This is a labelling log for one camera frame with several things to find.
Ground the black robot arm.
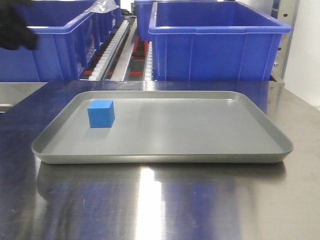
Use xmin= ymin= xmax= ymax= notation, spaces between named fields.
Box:
xmin=0 ymin=0 xmax=38 ymax=51

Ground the white roller track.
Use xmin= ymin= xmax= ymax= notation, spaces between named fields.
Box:
xmin=88 ymin=20 xmax=130 ymax=81

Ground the blue bin rear right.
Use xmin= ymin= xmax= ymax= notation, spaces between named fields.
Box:
xmin=134 ymin=0 xmax=158 ymax=42

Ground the blue bin front right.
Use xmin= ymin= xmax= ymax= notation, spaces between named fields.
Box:
xmin=148 ymin=1 xmax=291 ymax=81

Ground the grey metal tray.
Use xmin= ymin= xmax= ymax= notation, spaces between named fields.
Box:
xmin=31 ymin=90 xmax=294 ymax=164

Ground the blue bin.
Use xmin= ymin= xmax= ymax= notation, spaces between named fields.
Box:
xmin=148 ymin=1 xmax=291 ymax=81
xmin=134 ymin=0 xmax=158 ymax=42
xmin=97 ymin=0 xmax=122 ymax=43
xmin=0 ymin=0 xmax=101 ymax=82

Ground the clear plastic bag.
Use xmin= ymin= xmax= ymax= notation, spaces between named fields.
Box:
xmin=87 ymin=0 xmax=120 ymax=14

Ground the steel centre divider rail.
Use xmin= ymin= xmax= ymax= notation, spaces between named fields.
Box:
xmin=111 ymin=16 xmax=138 ymax=82

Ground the blue bin front left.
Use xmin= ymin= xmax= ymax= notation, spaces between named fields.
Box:
xmin=0 ymin=0 xmax=101 ymax=82

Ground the blue foam cube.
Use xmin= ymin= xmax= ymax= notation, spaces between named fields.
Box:
xmin=87 ymin=99 xmax=115 ymax=128

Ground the blue bin rear left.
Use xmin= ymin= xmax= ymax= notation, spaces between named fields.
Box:
xmin=97 ymin=0 xmax=122 ymax=43

